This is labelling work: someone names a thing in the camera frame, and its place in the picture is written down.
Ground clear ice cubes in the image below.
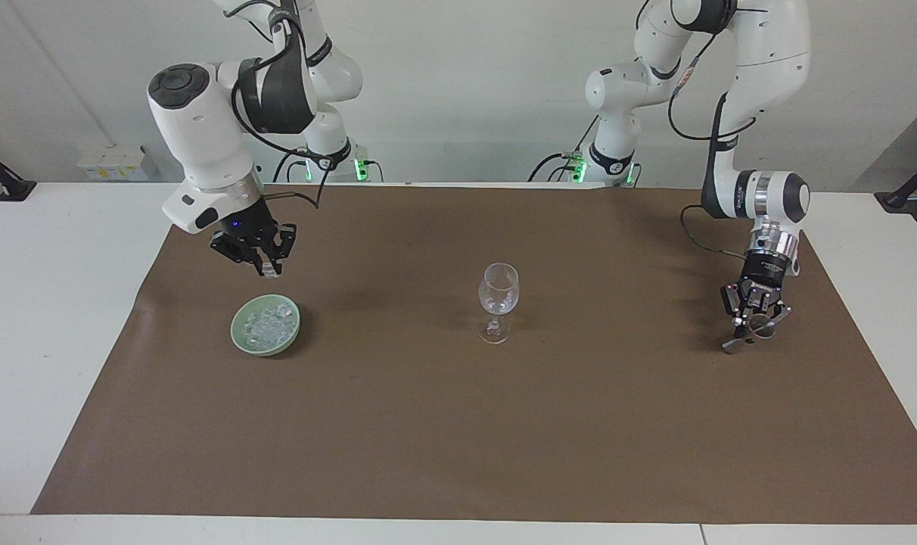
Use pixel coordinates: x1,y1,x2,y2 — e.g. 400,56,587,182
244,301,294,346

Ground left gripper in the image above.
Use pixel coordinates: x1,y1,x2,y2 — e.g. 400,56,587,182
720,253,793,354

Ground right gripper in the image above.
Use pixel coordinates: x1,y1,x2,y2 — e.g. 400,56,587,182
210,198,298,278

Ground green ceramic bowl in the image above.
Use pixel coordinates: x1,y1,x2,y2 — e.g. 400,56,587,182
230,294,302,357

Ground clear wine glass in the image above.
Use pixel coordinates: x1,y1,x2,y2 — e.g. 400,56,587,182
477,262,521,346

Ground white plastic box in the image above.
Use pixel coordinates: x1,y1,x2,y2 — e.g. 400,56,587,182
77,145,158,182

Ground black stand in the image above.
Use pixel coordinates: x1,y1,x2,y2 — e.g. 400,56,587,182
874,148,917,213
0,140,38,203

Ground black cable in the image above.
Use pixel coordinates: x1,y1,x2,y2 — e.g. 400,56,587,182
667,6,769,264
272,150,312,185
230,0,335,210
527,114,605,184

